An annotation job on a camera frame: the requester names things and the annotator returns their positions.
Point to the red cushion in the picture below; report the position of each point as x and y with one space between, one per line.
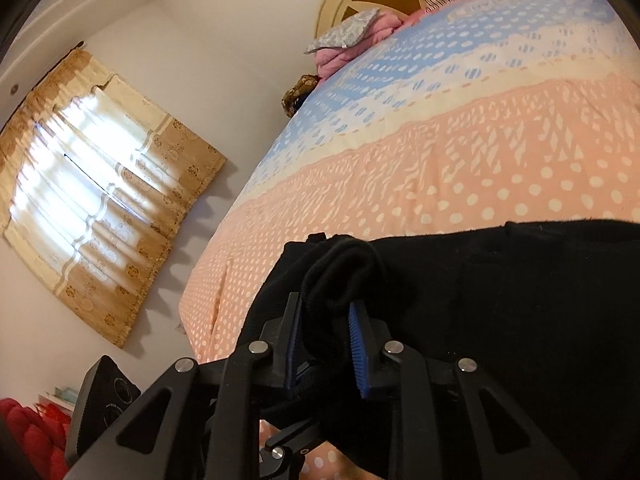
25 430

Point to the pink folded blanket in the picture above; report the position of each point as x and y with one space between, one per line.
340 62

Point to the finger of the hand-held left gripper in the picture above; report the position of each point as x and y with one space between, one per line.
285 445

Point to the grey floral pillow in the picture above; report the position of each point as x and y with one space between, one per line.
345 32

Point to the beige floral window curtain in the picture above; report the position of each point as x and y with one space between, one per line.
125 185

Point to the black pants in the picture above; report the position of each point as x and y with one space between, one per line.
500 310

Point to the polka dot bedspread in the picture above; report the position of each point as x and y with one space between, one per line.
450 135

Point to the brown patterned bag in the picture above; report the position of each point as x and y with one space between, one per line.
297 92

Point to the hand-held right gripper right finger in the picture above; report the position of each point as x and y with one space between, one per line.
359 355

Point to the black speaker box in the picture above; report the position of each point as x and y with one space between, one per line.
100 400

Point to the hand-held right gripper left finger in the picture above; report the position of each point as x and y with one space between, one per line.
292 345

